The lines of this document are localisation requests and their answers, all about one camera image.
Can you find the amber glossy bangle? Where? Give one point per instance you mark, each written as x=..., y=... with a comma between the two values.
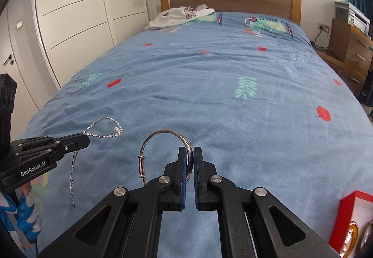
x=354, y=233

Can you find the wall socket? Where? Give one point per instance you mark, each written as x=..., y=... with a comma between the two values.
x=324, y=27

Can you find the wooden dresser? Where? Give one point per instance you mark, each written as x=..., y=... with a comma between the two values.
x=349, y=48

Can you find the white garment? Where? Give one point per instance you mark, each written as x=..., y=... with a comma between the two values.
x=174, y=17

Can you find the grey storage box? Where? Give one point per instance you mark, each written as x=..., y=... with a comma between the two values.
x=349, y=14

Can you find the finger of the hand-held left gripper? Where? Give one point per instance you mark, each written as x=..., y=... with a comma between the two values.
x=72, y=143

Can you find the silver bangle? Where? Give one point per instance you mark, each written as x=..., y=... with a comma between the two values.
x=191, y=164

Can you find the blue printed blanket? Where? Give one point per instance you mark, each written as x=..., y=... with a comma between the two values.
x=218, y=86

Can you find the white door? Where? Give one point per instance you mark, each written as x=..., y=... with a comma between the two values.
x=23, y=77

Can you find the red jewelry box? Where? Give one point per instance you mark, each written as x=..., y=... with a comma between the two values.
x=345, y=211

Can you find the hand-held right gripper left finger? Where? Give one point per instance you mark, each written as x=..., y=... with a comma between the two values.
x=184, y=188

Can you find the white wardrobe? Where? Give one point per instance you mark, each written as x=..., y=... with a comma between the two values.
x=87, y=13

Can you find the white light switch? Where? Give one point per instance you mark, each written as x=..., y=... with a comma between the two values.
x=19, y=24

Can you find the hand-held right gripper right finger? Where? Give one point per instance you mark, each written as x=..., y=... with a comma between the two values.
x=195, y=185

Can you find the person's left hand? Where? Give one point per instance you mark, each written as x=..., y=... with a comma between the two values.
x=26, y=217

